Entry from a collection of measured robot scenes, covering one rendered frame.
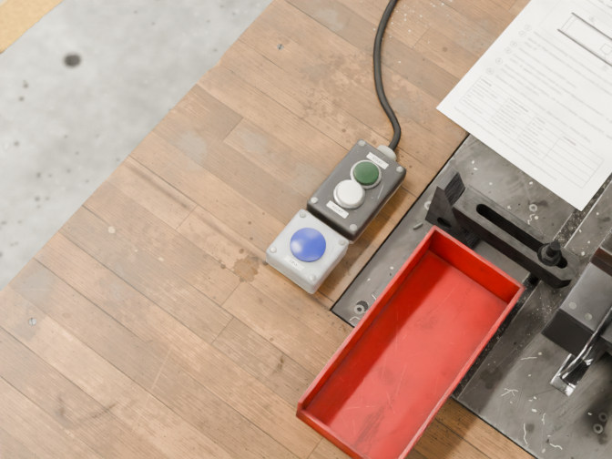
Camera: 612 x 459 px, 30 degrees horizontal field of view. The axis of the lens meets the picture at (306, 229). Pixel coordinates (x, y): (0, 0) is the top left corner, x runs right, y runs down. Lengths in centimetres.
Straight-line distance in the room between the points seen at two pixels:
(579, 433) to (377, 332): 24
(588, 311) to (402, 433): 23
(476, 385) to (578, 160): 31
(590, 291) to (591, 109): 29
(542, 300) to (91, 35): 145
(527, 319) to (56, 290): 52
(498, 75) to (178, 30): 120
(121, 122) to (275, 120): 107
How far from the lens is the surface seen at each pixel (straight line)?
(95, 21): 254
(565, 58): 146
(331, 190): 129
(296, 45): 142
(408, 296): 128
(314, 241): 126
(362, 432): 123
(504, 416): 126
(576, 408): 128
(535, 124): 141
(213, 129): 136
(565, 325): 125
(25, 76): 248
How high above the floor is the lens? 209
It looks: 66 degrees down
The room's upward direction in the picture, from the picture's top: 8 degrees clockwise
